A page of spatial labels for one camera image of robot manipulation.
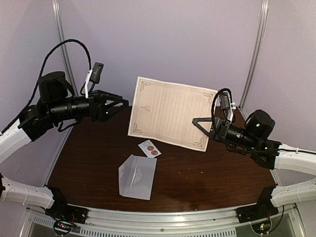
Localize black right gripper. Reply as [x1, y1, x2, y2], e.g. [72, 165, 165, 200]
[193, 117, 259, 151]

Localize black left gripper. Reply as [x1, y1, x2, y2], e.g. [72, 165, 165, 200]
[49, 90, 129, 123]

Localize grey envelope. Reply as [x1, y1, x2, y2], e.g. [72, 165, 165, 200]
[118, 155, 157, 200]

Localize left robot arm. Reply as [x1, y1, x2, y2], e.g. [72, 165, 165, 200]
[0, 71, 129, 219]

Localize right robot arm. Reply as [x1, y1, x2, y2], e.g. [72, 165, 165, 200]
[193, 110, 316, 218]

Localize white sticker sheet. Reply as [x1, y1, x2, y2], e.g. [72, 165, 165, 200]
[138, 140, 161, 158]

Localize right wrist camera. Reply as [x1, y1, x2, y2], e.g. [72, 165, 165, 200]
[219, 91, 236, 123]

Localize right black braided cable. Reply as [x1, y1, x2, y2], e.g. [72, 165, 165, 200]
[209, 88, 234, 134]

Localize black braided cable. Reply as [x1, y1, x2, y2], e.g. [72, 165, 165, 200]
[1, 39, 92, 134]
[209, 88, 234, 134]

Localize left black braided cable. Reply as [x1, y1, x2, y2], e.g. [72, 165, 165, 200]
[1, 39, 92, 134]

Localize right aluminium frame post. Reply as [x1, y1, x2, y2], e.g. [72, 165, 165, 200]
[239, 0, 269, 110]

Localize aluminium frame post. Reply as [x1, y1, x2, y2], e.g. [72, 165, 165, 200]
[239, 0, 269, 110]
[52, 0, 78, 95]

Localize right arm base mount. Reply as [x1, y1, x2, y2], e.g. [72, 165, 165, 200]
[236, 186, 278, 235]

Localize left aluminium frame post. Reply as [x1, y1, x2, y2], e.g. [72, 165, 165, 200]
[52, 0, 78, 95]

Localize front aluminium rail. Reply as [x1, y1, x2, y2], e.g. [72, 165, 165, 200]
[19, 205, 307, 237]

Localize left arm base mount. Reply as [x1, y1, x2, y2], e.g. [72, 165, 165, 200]
[44, 187, 88, 237]

